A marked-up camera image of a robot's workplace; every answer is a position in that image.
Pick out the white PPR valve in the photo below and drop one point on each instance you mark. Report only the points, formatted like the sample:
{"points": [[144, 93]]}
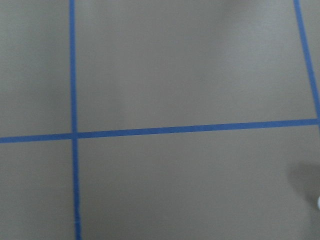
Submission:
{"points": [[318, 203]]}

